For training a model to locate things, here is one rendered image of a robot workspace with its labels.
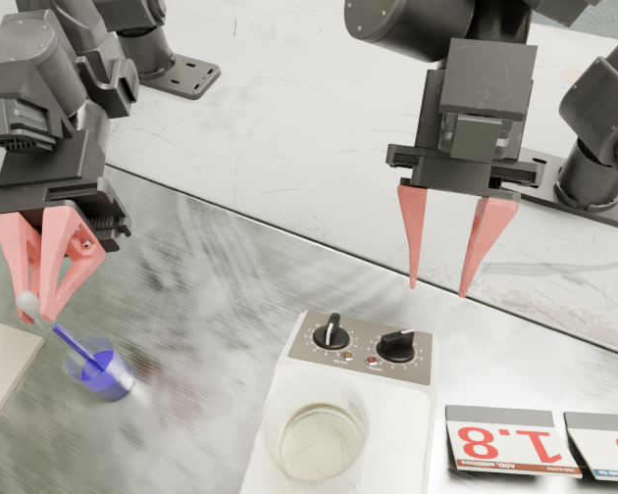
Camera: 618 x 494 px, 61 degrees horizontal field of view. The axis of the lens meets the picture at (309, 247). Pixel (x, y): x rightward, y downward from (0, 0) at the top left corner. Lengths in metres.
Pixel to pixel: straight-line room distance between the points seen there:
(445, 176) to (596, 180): 0.27
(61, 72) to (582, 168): 0.49
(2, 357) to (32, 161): 0.22
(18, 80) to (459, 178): 0.30
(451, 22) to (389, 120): 0.36
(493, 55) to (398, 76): 0.48
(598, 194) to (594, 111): 0.11
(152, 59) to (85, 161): 0.37
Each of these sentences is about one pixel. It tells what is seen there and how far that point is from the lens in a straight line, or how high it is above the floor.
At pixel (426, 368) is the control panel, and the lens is 0.45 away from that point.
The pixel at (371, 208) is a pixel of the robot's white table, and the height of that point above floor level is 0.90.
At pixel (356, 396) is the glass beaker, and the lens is 0.32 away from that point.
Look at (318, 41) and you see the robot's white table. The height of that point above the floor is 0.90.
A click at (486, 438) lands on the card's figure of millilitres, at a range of 0.48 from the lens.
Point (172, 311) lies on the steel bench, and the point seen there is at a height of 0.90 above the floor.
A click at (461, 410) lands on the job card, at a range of 0.49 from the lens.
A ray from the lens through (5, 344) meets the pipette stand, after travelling 0.61.
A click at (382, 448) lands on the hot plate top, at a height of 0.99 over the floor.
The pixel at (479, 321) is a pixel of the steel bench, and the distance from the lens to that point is 0.54.
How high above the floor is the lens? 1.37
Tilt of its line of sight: 55 degrees down
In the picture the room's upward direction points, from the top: 7 degrees counter-clockwise
